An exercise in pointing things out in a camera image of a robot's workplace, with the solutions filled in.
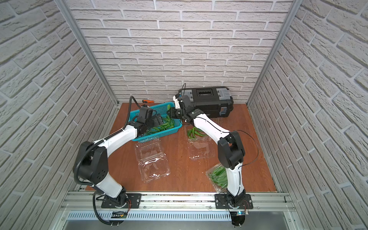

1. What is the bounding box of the teal plastic basket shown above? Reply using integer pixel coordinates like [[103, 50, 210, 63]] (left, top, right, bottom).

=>
[[133, 102, 182, 142]]

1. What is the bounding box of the clear pepper container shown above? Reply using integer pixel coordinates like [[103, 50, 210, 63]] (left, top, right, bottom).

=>
[[185, 125, 215, 160], [206, 163, 228, 193]]

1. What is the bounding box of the clear clamshell container with peppers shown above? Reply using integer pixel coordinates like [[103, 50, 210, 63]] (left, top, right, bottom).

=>
[[135, 139, 171, 183]]

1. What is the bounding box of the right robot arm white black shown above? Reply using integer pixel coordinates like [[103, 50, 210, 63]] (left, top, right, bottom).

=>
[[167, 94, 245, 207]]

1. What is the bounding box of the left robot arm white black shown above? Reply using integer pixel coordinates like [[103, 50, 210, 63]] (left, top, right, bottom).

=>
[[73, 108, 163, 199]]

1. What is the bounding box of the black toolbox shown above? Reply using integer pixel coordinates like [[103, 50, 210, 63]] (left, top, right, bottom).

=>
[[178, 86, 234, 118]]

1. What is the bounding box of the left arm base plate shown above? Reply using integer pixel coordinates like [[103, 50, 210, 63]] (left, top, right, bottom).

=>
[[101, 193, 142, 209]]

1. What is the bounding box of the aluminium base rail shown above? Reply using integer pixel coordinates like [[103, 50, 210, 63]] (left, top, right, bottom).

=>
[[59, 192, 296, 222]]

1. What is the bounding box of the black corrugated cable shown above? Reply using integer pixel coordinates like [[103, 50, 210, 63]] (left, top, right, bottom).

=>
[[73, 95, 143, 186]]

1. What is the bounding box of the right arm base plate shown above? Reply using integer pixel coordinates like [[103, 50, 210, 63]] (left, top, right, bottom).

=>
[[214, 192, 254, 210]]

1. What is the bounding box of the aluminium frame post left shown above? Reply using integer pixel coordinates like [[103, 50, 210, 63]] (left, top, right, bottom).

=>
[[55, 0, 119, 107]]

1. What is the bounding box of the aluminium frame post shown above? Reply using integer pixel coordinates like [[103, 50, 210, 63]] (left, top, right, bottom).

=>
[[55, 0, 119, 107], [247, 0, 303, 106]]

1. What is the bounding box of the aluminium frame post right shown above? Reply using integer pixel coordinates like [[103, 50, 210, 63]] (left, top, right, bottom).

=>
[[247, 0, 303, 106]]

